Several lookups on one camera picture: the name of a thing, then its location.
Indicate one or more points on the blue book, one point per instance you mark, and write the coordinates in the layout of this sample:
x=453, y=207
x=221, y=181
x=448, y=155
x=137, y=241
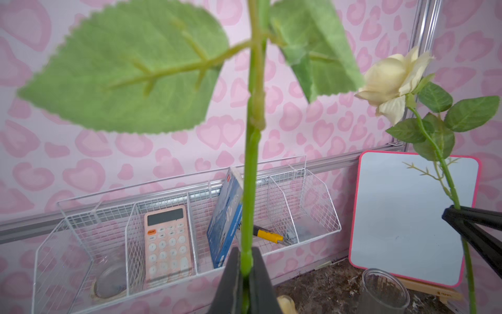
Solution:
x=226, y=217

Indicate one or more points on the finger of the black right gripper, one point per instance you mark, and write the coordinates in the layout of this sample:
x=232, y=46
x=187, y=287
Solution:
x=490, y=219
x=484, y=243

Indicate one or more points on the white wire wall basket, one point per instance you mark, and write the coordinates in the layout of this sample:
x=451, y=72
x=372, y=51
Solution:
x=119, y=245

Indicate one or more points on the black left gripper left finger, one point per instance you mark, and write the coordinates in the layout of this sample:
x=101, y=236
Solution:
x=227, y=299

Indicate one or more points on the clear tape roll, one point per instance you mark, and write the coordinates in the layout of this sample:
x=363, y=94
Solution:
x=111, y=282

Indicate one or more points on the yellow utility knife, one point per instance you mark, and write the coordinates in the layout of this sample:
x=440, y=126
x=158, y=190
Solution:
x=270, y=236

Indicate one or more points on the pink calculator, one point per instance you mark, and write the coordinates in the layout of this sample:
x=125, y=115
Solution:
x=168, y=251

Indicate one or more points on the wooden easel stand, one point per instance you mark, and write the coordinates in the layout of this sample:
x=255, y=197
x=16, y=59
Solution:
x=444, y=294

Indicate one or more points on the clear glass vase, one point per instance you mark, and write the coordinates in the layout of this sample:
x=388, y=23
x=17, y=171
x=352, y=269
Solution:
x=382, y=293

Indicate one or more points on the yellow flower-shaped vase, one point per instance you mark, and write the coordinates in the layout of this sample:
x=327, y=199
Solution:
x=287, y=305

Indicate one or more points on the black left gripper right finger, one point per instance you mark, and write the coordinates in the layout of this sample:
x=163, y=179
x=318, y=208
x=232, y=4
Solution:
x=263, y=299

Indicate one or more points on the pink-framed whiteboard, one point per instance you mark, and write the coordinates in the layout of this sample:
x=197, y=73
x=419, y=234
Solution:
x=397, y=223

